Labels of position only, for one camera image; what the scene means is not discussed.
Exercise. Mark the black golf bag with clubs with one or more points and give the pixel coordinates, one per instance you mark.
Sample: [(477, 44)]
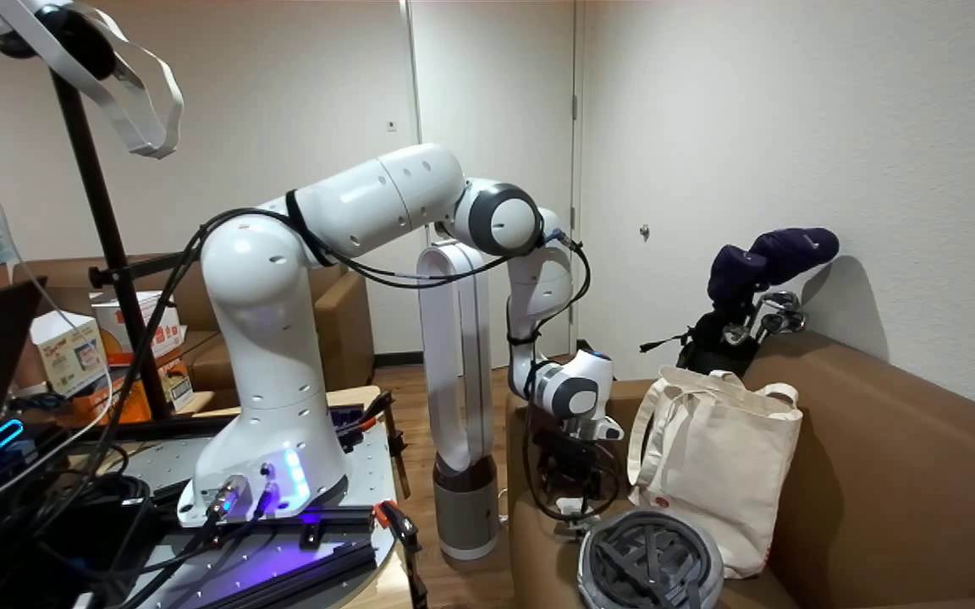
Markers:
[(727, 333)]

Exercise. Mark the black tripod pole stand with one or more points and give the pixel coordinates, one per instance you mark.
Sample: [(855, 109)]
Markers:
[(103, 226)]

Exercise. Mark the purple golf club headcover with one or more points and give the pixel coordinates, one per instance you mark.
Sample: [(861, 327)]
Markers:
[(778, 255)]

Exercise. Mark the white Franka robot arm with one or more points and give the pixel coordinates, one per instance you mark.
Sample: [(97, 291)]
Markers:
[(263, 341)]

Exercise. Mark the white orange printed box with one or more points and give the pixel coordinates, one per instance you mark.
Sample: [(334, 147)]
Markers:
[(157, 321)]

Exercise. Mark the white door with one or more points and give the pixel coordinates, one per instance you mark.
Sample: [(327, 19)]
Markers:
[(499, 102)]

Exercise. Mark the white bladeless tower fan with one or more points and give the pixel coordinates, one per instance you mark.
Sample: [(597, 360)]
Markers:
[(462, 496)]

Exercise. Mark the cream canvas tote bag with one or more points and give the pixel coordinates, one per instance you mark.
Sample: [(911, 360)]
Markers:
[(727, 474)]

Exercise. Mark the orange flat box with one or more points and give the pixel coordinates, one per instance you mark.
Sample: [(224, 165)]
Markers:
[(125, 399)]

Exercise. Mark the white frame on stand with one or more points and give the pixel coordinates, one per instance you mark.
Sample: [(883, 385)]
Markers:
[(136, 102)]

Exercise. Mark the black red table clamp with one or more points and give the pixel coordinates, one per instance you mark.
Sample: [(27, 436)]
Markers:
[(402, 528)]

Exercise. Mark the small white cardboard box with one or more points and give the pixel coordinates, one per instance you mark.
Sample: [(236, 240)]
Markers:
[(72, 351)]

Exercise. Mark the black controller with purple light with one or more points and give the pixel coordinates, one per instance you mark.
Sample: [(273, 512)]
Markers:
[(273, 562)]

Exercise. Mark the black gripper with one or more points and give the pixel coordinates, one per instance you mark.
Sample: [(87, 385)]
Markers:
[(578, 462)]

